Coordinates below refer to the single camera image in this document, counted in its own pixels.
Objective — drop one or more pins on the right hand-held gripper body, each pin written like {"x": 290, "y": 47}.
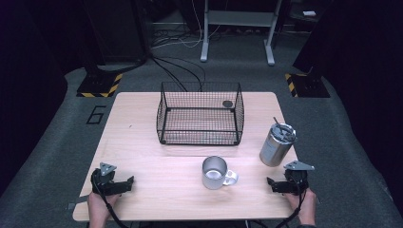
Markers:
{"x": 297, "y": 179}

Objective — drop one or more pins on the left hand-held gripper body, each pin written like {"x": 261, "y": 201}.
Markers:
{"x": 103, "y": 182}

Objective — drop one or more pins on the steel tumbler with lid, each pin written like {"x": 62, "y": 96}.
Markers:
{"x": 274, "y": 150}

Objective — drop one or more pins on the person's left hand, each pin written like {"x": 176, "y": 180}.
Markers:
{"x": 97, "y": 207}

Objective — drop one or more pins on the person's right hand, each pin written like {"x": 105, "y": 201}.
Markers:
{"x": 306, "y": 207}

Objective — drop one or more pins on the grey tape strip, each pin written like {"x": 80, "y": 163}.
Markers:
{"x": 77, "y": 201}

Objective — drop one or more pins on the metal straw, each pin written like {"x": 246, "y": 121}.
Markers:
{"x": 278, "y": 123}

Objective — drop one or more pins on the black yellow-striped stand base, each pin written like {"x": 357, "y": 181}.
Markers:
{"x": 99, "y": 85}
{"x": 309, "y": 85}

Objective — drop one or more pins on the black round disc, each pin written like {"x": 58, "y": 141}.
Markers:
{"x": 227, "y": 104}

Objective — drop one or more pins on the black cabinet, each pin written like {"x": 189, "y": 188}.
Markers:
{"x": 117, "y": 31}

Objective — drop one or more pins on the small white box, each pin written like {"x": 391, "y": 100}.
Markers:
{"x": 309, "y": 13}

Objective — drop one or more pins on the white metal stand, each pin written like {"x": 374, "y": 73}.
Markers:
{"x": 239, "y": 18}

